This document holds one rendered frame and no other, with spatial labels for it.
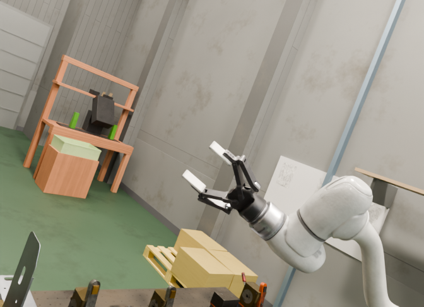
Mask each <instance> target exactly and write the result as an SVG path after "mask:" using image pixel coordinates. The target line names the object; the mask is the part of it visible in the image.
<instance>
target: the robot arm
mask: <svg viewBox="0 0 424 307"><path fill-rule="evenodd" d="M209 149H210V150H211V151H212V152H214V153H215V154H216V155H217V156H219V158H220V159H221V160H223V161H224V162H225V163H226V164H227V165H229V166H231V165H232V167H233V171H234V175H235V180H236V184H237V185H236V186H235V187H234V188H233V189H231V190H230V191H226V192H223V191H217V190H211V189H207V188H205V187H206V185H204V184H203V183H202V182H201V181H200V180H198V178H197V177H195V176H194V175H193V174H192V173H191V172H189V171H188V170H186V171H185V173H183V175H182V177H183V178H184V179H185V180H186V181H187V182H188V183H189V184H190V185H191V187H192V188H194V189H195V190H196V191H197V192H198V193H199V195H198V199H197V200H198V201H200V202H203V203H205V204H207V205H210V206H212V207H215V208H217V209H220V210H222V211H224V212H225V213H226V214H228V215H230V212H231V211H232V210H233V209H235V210H237V211H238V213H239V215H240V216H241V217H242V218H243V219H244V220H246V221H247V222H249V227H250V228H251V229H252V230H253V231H254V232H255V233H256V234H258V235H259V236H260V238H262V239H263V240H265V242H266V243H267V244H268V246H269V247H270V249H271V250H272V251H273V252H274V253H275V254H276V255H278V256H279V257H280V258H281V259H282V260H283V261H284V262H286V263H287V264H289V265H290V266H292V267H293V268H295V269H297V270H299V271H301V272H303V273H306V274H309V273H312V272H315V271H316V270H318V269H320V268H321V267H322V265H323V264H324V262H325V260H326V252H325V249H324V246H323V243H324V242H325V241H326V240H327V239H329V238H330V237H332V238H335V239H340V240H342V241H349V240H354V241H356V242H357V243H358V244H359V246H360V249H361V254H362V274H363V291H364V296H365V301H366V304H367V306H368V307H398V306H396V305H395V304H393V303H392V302H391V301H390V300H389V297H388V295H387V284H386V270H385V263H384V251H383V247H382V242H381V240H380V237H379V235H378V234H377V231H376V230H375V229H374V227H373V226H372V225H371V223H370V222H369V221H368V220H369V213H368V209H369V208H370V206H371V204H372V199H373V195H372V190H371V189H370V187H369V186H368V185H367V184H366V183H365V182H363V181H362V180H361V179H359V178H357V177H355V176H343V177H340V178H337V179H335V180H334V181H331V182H330V183H328V184H326V185H325V186H324V187H322V188H321V189H320V190H318V191H317V192H316V193H314V194H313V195H312V196H311V197H310V198H309V199H308V200H307V201H306V202H305V203H304V204H303V205H302V206H301V207H300V208H299V209H298V210H297V211H295V212H293V213H292V214H289V215H286V214H285V213H284V212H283V211H281V210H280V209H279V208H278V207H277V206H276V205H275V204H273V203H272V202H266V200H265V199H264V198H263V197H262V196H260V195H259V194H258V193H257V192H259V190H260V188H261V184H260V182H259V181H258V180H257V179H256V177H255V175H254V173H253V172H252V169H251V167H250V165H249V163H248V161H247V158H246V156H244V155H242V156H241V157H240V156H236V157H235V156H234V155H233V154H232V153H231V152H229V151H228V150H224V149H223V148H222V147H221V146H219V144H217V142H215V141H214V142H213V143H212V144H211V145H210V147H209ZM242 171H243V173H244V175H245V178H246V180H247V182H248V184H249V186H250V187H246V184H245V180H244V177H243V173H242ZM255 192H256V193H255Z"/></svg>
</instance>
